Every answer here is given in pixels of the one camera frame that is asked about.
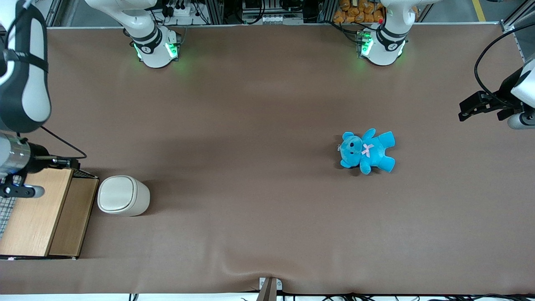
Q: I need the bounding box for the aluminium frame post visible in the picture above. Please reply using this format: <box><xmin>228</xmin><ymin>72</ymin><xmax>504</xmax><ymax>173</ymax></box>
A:
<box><xmin>499</xmin><ymin>8</ymin><xmax>535</xmax><ymax>63</ymax></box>

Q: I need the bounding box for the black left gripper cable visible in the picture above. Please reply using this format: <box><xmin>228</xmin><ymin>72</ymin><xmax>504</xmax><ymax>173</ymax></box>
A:
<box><xmin>474</xmin><ymin>20</ymin><xmax>535</xmax><ymax>106</ymax></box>

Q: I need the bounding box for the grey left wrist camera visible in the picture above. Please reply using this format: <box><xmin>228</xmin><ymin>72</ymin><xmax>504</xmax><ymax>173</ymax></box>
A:
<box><xmin>507</xmin><ymin>111</ymin><xmax>535</xmax><ymax>130</ymax></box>

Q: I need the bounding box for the beige trash can with lid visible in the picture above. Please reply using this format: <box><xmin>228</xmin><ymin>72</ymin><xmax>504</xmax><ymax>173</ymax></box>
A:
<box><xmin>97</xmin><ymin>175</ymin><xmax>150</xmax><ymax>217</ymax></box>

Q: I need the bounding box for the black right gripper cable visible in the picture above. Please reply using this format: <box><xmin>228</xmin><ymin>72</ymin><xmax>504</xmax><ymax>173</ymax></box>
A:
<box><xmin>39</xmin><ymin>125</ymin><xmax>88</xmax><ymax>160</ymax></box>

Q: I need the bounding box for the metal clamp bracket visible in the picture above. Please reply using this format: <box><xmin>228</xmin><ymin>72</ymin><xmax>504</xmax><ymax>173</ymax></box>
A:
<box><xmin>258</xmin><ymin>277</ymin><xmax>283</xmax><ymax>301</ymax></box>

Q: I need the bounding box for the brown table mat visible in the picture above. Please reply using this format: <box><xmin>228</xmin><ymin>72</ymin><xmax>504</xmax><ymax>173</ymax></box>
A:
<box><xmin>0</xmin><ymin>24</ymin><xmax>535</xmax><ymax>295</ymax></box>

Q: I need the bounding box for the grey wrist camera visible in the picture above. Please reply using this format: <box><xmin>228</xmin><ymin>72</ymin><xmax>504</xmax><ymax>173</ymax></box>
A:
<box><xmin>507</xmin><ymin>111</ymin><xmax>535</xmax><ymax>130</ymax></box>
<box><xmin>0</xmin><ymin>184</ymin><xmax>45</xmax><ymax>199</ymax></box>

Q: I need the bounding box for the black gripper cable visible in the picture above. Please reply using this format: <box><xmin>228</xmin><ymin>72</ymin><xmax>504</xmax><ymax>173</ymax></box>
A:
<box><xmin>474</xmin><ymin>20</ymin><xmax>535</xmax><ymax>106</ymax></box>
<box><xmin>39</xmin><ymin>125</ymin><xmax>88</xmax><ymax>160</ymax></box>

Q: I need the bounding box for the dark wooden box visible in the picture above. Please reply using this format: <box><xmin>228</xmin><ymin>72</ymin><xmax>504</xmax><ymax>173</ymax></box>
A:
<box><xmin>47</xmin><ymin>168</ymin><xmax>100</xmax><ymax>258</ymax></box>

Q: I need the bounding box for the white wire mesh panel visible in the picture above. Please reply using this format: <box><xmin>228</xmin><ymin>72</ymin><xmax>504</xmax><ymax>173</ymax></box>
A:
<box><xmin>0</xmin><ymin>174</ymin><xmax>22</xmax><ymax>240</ymax></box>

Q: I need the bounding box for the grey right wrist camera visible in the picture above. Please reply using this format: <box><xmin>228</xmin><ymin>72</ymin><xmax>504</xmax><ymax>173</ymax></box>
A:
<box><xmin>0</xmin><ymin>184</ymin><xmax>45</xmax><ymax>199</ymax></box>

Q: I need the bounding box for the light wooden box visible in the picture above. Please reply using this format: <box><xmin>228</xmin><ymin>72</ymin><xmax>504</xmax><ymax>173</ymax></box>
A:
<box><xmin>0</xmin><ymin>167</ymin><xmax>74</xmax><ymax>257</ymax></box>

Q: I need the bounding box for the white power strip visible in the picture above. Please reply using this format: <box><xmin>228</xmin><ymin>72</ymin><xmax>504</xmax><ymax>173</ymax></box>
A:
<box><xmin>165</xmin><ymin>3</ymin><xmax>198</xmax><ymax>18</ymax></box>

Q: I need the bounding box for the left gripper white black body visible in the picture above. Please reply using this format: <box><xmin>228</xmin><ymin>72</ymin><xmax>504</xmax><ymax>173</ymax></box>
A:
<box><xmin>486</xmin><ymin>56</ymin><xmax>535</xmax><ymax>113</ymax></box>

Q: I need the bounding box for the orange plush toys pile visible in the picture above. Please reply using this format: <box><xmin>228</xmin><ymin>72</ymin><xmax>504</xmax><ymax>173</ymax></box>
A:
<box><xmin>333</xmin><ymin>0</ymin><xmax>385</xmax><ymax>25</ymax></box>

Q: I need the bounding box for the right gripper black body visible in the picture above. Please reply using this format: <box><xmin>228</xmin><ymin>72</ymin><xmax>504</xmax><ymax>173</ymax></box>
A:
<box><xmin>26</xmin><ymin>143</ymin><xmax>57</xmax><ymax>173</ymax></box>

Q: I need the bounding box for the blue teddy bear pink bow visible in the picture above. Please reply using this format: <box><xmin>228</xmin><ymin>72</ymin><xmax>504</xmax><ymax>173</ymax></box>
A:
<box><xmin>338</xmin><ymin>128</ymin><xmax>396</xmax><ymax>175</ymax></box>

